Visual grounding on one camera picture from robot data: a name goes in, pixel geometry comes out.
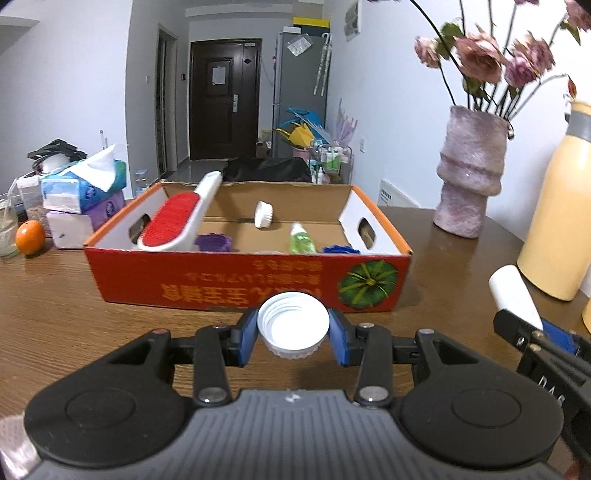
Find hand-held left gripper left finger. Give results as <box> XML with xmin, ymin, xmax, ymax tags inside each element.
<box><xmin>108</xmin><ymin>308</ymin><xmax>259</xmax><ymax>408</ymax></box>

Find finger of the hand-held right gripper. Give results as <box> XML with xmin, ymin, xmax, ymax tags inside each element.
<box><xmin>542</xmin><ymin>318</ymin><xmax>583</xmax><ymax>358</ymax></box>
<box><xmin>493</xmin><ymin>309</ymin><xmax>548</xmax><ymax>347</ymax></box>

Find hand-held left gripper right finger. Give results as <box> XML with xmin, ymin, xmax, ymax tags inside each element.
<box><xmin>329</xmin><ymin>308</ymin><xmax>481</xmax><ymax>409</ymax></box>

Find white squeeze tube bottle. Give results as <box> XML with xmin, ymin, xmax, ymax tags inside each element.
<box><xmin>488</xmin><ymin>265</ymin><xmax>544</xmax><ymax>330</ymax></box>

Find white ridged bottle cap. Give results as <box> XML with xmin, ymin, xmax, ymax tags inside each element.
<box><xmin>254</xmin><ymin>200</ymin><xmax>275</xmax><ymax>229</ymax></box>
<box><xmin>257</xmin><ymin>292</ymin><xmax>331</xmax><ymax>360</ymax></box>

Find red cardboard box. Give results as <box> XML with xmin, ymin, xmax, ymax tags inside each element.
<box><xmin>83</xmin><ymin>181</ymin><xmax>414</xmax><ymax>313</ymax></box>

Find purple bottle cap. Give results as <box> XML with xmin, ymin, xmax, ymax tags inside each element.
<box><xmin>195</xmin><ymin>233</ymin><xmax>233</xmax><ymax>253</ymax></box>

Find green spray bottle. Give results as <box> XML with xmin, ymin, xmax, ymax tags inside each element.
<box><xmin>289</xmin><ymin>222</ymin><xmax>317</xmax><ymax>254</ymax></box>

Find red and white lint brush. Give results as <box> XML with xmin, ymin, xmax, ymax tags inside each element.
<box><xmin>134</xmin><ymin>171</ymin><xmax>223</xmax><ymax>253</ymax></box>

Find yellow thermos jug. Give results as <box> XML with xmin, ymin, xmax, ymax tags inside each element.
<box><xmin>516</xmin><ymin>99</ymin><xmax>591</xmax><ymax>302</ymax></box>

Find pink textured vase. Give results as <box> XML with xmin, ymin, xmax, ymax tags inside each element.
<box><xmin>433</xmin><ymin>105</ymin><xmax>515</xmax><ymax>239</ymax></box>

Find black bag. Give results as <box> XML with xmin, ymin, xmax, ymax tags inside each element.
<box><xmin>223</xmin><ymin>156</ymin><xmax>313</xmax><ymax>183</ymax></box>

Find purple and white tissue pack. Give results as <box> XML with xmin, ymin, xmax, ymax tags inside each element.
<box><xmin>46</xmin><ymin>191</ymin><xmax>126</xmax><ymax>250</ymax></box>

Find yellow bag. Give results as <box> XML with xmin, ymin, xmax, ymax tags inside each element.
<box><xmin>276</xmin><ymin>124</ymin><xmax>315</xmax><ymax>148</ymax></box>

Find purple translucent wrap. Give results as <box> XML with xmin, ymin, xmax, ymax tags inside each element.
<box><xmin>336</xmin><ymin>99</ymin><xmax>358</xmax><ymax>146</ymax></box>

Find dark brown entrance door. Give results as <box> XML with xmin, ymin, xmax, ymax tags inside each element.
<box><xmin>189</xmin><ymin>39</ymin><xmax>263</xmax><ymax>161</ymax></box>

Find blue tissue pack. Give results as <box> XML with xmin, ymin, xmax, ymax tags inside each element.
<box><xmin>41</xmin><ymin>144</ymin><xmax>127</xmax><ymax>214</ymax></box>

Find orange fruit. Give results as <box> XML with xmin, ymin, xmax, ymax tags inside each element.
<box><xmin>15</xmin><ymin>220</ymin><xmax>47</xmax><ymax>257</ymax></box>

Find dark side door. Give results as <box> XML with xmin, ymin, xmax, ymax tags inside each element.
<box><xmin>156</xmin><ymin>25</ymin><xmax>180</xmax><ymax>178</ymax></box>

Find grey textured cloth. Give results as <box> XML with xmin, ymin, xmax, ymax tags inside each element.
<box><xmin>0</xmin><ymin>414</ymin><xmax>40</xmax><ymax>469</ymax></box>

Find grey refrigerator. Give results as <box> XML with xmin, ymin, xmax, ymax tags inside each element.
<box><xmin>272</xmin><ymin>28</ymin><xmax>329</xmax><ymax>160</ymax></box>

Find clear plastic food container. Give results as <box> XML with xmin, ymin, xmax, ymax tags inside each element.
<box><xmin>14</xmin><ymin>175</ymin><xmax>47</xmax><ymax>222</ymax></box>

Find white round container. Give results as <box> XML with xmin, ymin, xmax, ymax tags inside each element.
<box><xmin>39</xmin><ymin>154</ymin><xmax>75</xmax><ymax>174</ymax></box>

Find clear drinking glass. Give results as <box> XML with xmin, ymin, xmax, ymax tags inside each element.
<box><xmin>0</xmin><ymin>193</ymin><xmax>21</xmax><ymax>259</ymax></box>

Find black plastic holder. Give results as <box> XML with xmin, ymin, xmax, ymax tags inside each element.
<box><xmin>27</xmin><ymin>138</ymin><xmax>88</xmax><ymax>162</ymax></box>

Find dried pink roses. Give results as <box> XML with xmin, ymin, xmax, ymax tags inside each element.
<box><xmin>369</xmin><ymin>0</ymin><xmax>591</xmax><ymax>121</ymax></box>

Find white folded umbrella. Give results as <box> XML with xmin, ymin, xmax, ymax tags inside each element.
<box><xmin>314</xmin><ymin>32</ymin><xmax>332</xmax><ymax>97</ymax></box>

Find white wire cart with bottles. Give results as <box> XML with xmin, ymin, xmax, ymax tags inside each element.
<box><xmin>308</xmin><ymin>143</ymin><xmax>354</xmax><ymax>184</ymax></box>

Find blue plastic frame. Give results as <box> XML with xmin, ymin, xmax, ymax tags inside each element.
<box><xmin>285</xmin><ymin>107</ymin><xmax>329</xmax><ymax>139</ymax></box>

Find wall poster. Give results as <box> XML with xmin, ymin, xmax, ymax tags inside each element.
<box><xmin>344</xmin><ymin>0</ymin><xmax>361</xmax><ymax>42</ymax></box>

